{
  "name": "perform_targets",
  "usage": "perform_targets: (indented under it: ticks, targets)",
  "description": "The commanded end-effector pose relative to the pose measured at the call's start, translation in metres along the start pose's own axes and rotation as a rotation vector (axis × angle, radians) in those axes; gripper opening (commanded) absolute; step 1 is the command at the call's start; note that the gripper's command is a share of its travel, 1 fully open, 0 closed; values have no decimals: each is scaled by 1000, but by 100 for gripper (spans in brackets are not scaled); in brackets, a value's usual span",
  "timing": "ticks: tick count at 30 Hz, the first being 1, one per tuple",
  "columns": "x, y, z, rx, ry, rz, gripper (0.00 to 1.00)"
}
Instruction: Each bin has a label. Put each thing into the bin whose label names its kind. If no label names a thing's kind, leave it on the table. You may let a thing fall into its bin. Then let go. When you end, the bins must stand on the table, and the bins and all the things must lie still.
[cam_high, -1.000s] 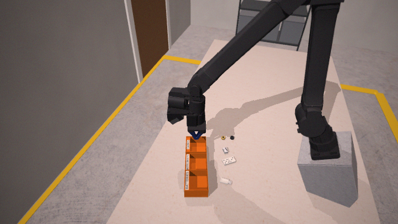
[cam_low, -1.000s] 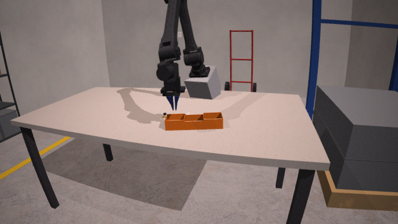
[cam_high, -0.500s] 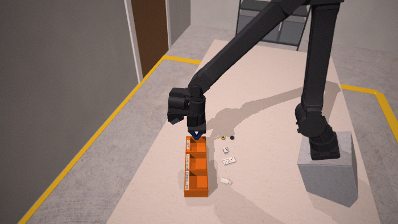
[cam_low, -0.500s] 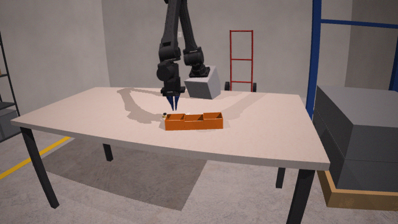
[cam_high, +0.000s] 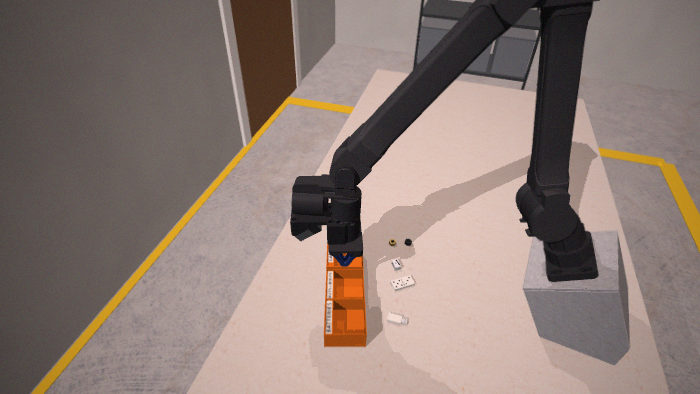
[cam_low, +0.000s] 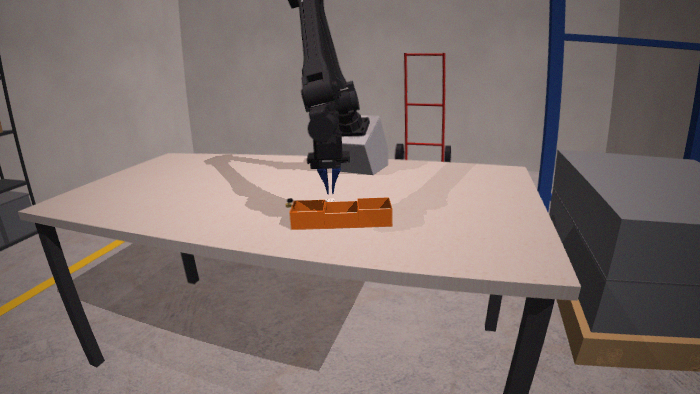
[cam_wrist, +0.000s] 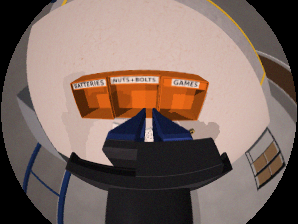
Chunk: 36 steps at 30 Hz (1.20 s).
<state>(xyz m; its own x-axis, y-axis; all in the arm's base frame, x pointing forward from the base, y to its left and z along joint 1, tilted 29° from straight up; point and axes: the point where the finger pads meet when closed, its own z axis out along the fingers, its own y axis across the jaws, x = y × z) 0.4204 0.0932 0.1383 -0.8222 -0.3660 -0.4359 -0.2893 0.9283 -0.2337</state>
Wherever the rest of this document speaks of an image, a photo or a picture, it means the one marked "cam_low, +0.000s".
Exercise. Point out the orange rack of bins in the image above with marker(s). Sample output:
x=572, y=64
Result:
x=316, y=214

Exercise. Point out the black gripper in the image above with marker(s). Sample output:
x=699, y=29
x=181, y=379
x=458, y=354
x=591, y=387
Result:
x=314, y=164

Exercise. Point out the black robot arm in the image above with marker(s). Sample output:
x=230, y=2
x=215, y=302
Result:
x=318, y=87

